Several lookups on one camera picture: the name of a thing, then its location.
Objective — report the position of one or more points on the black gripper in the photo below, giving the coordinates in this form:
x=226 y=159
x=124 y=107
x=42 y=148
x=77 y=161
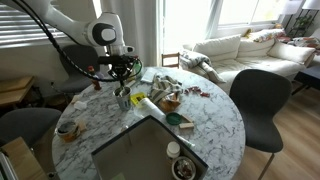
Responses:
x=122 y=63

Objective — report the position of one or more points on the silver metal cup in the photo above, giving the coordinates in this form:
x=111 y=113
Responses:
x=123 y=101

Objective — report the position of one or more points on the clear plastic cup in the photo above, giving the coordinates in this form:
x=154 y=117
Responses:
x=150 y=110

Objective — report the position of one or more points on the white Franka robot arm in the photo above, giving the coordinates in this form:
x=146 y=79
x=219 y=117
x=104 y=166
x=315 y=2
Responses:
x=103 y=33

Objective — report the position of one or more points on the brown jar with yellow lid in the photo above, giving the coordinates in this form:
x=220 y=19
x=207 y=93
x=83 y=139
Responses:
x=131 y=76

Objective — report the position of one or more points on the green bottle with red cap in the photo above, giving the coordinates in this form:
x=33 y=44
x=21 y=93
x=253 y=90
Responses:
x=138 y=70

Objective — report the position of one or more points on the hot sauce bottle red cap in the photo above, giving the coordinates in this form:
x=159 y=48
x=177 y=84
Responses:
x=96 y=81

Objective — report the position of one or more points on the clear glass tray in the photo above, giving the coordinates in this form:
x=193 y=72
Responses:
x=149 y=76

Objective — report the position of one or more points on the yellow printed card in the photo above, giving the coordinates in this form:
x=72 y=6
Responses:
x=137 y=99

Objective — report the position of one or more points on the white paper roll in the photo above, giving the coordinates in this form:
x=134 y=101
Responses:
x=80 y=105

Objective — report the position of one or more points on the white sheer curtain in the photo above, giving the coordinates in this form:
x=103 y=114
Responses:
x=140 y=26

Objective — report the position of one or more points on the wooden slat chair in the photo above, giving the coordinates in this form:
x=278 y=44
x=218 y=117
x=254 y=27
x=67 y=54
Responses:
x=170 y=55

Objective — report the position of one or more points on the brown crinkled snack bag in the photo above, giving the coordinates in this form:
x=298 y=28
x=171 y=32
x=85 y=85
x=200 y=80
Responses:
x=169 y=104

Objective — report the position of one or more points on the red candy wrapper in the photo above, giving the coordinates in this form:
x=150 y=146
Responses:
x=193 y=89
x=205 y=94

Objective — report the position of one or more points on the folded grey white blanket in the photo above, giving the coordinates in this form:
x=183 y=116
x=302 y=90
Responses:
x=196 y=60

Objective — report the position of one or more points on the small white jar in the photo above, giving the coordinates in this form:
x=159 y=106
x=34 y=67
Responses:
x=173 y=149

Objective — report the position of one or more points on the white and green tube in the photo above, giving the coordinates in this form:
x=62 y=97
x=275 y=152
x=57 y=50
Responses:
x=185 y=141

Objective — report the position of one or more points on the wooden desk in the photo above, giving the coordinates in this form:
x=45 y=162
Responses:
x=16 y=88

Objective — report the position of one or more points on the white window blinds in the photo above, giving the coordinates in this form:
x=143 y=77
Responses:
x=23 y=26

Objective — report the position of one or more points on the bowl with mixed items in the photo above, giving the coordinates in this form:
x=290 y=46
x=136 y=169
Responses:
x=184 y=168

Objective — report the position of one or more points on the light wooden board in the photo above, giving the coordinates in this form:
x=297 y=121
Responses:
x=23 y=160

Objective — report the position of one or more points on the cream white sofa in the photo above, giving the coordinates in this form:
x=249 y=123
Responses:
x=253 y=61

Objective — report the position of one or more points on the yellow plush toy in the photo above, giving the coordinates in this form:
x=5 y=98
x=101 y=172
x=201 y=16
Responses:
x=247 y=32

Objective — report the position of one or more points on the dark grey shell chair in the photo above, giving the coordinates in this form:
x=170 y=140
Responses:
x=258 y=100

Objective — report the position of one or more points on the floral patterned cushion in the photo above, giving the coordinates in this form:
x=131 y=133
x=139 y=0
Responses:
x=266 y=35

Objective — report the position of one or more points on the white lampshade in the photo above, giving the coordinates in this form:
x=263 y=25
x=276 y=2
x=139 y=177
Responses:
x=290 y=6
x=311 y=4

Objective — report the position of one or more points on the patterned throw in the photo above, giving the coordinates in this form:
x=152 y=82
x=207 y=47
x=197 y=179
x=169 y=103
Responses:
x=301 y=41

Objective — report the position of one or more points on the potted green plant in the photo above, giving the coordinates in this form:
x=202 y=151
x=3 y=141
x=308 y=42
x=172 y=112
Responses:
x=301 y=23

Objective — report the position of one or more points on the black coffee table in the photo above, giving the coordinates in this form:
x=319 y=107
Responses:
x=310 y=75

